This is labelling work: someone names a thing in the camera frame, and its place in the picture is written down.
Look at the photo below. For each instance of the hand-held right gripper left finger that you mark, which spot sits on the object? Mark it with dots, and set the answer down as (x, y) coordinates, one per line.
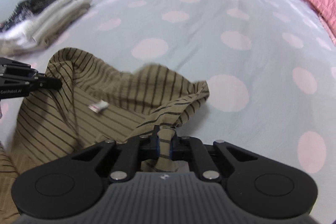
(156, 146)

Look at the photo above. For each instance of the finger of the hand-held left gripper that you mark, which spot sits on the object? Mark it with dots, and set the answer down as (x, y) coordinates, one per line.
(48, 83)

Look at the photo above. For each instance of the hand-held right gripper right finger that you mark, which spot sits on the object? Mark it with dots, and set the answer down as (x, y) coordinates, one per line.
(172, 151)

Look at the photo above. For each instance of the brown striped shirt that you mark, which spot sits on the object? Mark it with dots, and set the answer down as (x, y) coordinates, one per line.
(105, 121)

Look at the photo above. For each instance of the white folded garment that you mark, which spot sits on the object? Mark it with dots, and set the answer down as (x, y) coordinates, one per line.
(18, 37)

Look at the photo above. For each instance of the beige folded garment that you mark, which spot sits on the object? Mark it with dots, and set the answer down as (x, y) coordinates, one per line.
(65, 11)

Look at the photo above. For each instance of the black patterned folded garment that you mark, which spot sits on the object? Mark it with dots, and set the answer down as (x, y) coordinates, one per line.
(31, 3)

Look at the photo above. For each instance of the bed with pink-dotted sheet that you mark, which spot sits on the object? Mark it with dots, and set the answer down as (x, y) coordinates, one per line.
(210, 3)

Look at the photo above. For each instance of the pink pillow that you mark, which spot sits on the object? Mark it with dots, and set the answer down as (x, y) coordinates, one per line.
(320, 1)

